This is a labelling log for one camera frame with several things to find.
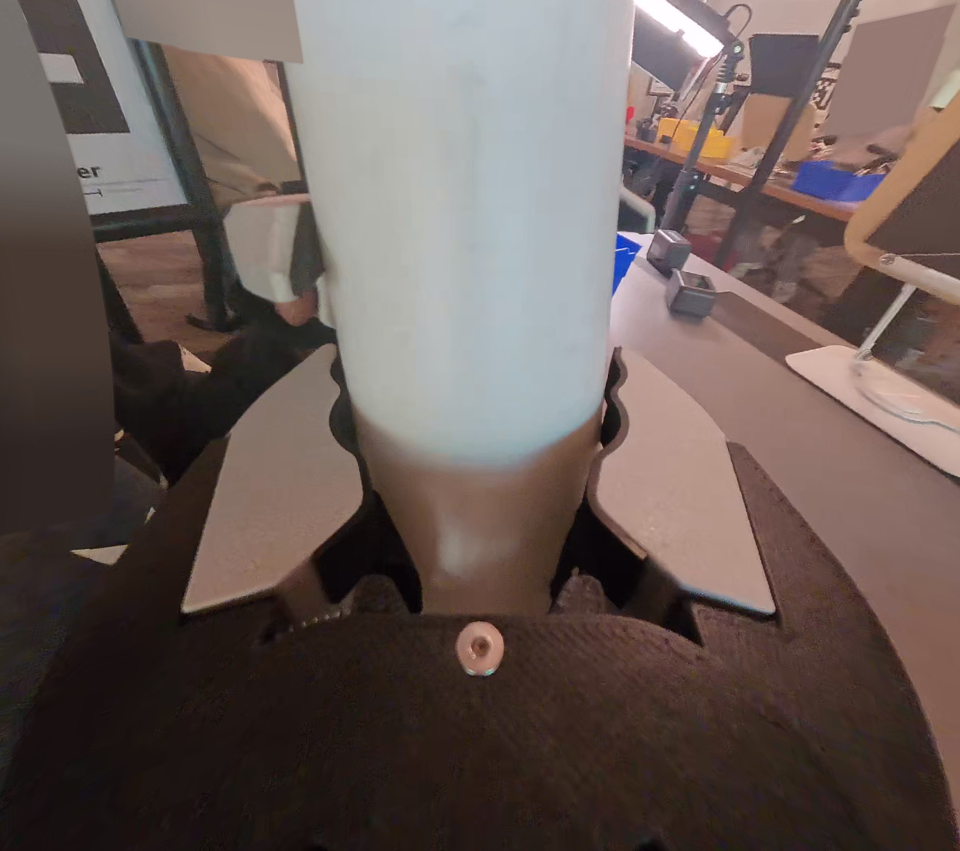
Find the small blue plastic bin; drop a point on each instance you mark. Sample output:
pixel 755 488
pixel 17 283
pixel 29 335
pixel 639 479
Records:
pixel 832 180

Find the black panel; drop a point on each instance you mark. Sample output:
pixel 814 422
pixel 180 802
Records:
pixel 784 63

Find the cardboard box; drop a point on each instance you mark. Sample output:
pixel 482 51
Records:
pixel 776 123

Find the black stand pole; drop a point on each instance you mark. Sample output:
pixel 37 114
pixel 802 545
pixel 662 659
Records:
pixel 810 86

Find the black board on white stand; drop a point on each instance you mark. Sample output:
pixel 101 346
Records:
pixel 915 221

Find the white bottle with black cap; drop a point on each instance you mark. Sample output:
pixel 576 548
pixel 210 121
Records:
pixel 465 191

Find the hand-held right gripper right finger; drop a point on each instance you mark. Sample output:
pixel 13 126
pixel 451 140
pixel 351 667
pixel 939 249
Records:
pixel 667 491

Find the studio light panel on stand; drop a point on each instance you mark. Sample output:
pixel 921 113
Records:
pixel 675 18

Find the yellow plastic bin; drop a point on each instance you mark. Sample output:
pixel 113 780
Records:
pixel 694 142

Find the long wooden workbench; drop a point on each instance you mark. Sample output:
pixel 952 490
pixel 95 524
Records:
pixel 750 180

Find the small dark grey box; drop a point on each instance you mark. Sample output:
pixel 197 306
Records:
pixel 694 296

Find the tag poster on black stand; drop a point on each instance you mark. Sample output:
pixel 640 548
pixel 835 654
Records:
pixel 139 146

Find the person's left hand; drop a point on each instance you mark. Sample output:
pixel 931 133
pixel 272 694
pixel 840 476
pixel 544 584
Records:
pixel 300 311

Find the small grey box red stripe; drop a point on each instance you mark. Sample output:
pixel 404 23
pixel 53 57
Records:
pixel 667 251

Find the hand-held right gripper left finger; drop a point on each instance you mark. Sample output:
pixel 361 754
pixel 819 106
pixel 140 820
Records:
pixel 277 491

